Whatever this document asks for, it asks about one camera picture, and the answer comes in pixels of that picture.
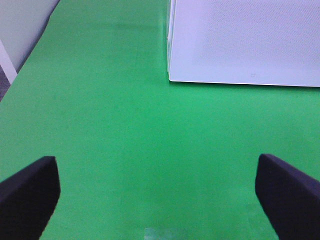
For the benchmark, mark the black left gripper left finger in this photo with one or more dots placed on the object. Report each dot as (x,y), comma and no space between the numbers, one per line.
(28,199)

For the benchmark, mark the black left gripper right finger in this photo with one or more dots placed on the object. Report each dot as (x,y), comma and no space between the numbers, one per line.
(289,198)

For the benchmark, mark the white microwave door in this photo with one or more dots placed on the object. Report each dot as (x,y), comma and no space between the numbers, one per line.
(256,42)

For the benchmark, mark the green table mat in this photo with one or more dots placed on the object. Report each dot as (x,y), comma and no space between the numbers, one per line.
(135,150)

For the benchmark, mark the clear tape strip on table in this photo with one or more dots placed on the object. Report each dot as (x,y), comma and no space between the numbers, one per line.
(159,233)

